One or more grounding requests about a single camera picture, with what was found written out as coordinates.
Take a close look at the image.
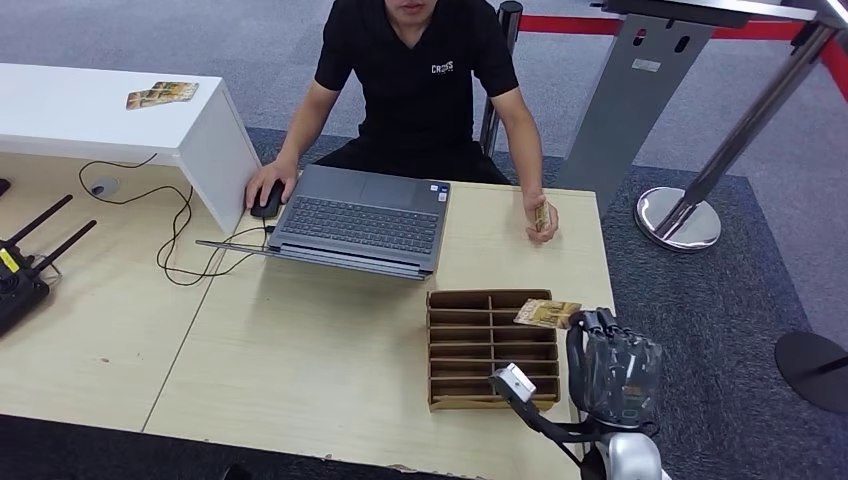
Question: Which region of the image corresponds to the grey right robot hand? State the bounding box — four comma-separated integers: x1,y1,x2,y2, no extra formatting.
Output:
564,306,664,429

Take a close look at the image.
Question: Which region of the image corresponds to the person's right hand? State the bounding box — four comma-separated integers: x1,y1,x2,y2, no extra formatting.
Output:
245,160,301,212

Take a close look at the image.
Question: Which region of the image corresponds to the person's left hand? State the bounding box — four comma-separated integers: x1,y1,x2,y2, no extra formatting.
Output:
523,190,560,245

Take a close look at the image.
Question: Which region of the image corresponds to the black computer mouse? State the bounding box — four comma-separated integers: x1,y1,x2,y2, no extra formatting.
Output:
249,182,286,220

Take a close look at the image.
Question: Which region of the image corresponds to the brown wooden card organizer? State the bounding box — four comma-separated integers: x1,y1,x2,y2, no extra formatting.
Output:
427,288,561,412

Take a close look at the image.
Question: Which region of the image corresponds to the person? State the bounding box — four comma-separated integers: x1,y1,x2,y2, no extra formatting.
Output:
245,0,560,245

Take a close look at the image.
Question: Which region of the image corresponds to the grey laptop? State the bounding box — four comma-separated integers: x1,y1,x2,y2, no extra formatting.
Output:
196,163,452,282

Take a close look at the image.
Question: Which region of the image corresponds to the grey sign stand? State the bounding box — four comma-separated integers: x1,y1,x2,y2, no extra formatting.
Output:
555,0,819,220

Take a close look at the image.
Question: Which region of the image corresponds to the white desk shelf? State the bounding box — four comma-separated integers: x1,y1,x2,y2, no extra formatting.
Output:
0,62,263,234

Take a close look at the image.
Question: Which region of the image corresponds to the black round base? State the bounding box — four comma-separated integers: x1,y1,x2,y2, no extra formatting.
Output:
773,331,848,417

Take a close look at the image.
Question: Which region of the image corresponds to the red barrier belt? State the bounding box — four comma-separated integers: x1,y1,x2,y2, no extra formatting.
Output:
518,14,806,42
820,38,848,104

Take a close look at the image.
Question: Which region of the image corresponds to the black router with antennas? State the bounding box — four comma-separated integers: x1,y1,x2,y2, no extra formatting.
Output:
0,193,99,339

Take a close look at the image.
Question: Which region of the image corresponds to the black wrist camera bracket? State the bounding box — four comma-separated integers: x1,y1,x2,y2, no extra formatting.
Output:
488,374,598,465

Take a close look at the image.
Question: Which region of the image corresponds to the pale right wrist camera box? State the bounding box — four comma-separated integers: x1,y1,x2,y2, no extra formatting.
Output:
493,362,537,404

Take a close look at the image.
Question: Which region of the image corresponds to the chrome stanchion post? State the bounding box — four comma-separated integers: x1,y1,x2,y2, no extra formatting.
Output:
634,23,839,254

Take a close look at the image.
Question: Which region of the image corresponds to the thin black cable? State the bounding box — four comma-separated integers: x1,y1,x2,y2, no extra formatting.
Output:
78,153,276,287

